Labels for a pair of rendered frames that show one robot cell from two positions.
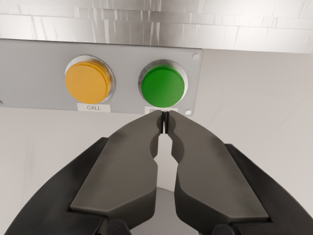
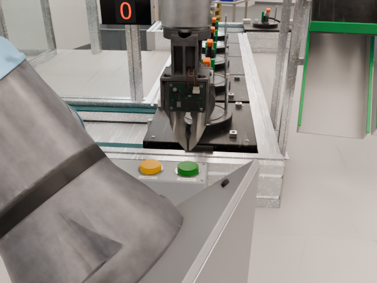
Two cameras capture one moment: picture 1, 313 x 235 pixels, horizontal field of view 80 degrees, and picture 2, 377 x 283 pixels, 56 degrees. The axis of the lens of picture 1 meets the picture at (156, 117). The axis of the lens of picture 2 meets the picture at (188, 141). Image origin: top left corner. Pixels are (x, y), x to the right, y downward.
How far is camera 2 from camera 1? 65 cm
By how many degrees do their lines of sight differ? 91
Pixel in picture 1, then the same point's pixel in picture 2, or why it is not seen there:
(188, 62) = (200, 165)
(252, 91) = (260, 231)
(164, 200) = not seen: outside the picture
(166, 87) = (189, 165)
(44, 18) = (139, 155)
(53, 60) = (136, 163)
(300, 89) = (298, 231)
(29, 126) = not seen: hidden behind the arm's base
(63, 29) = (146, 156)
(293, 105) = (302, 241)
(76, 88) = (145, 164)
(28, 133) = not seen: hidden behind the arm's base
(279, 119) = (297, 251)
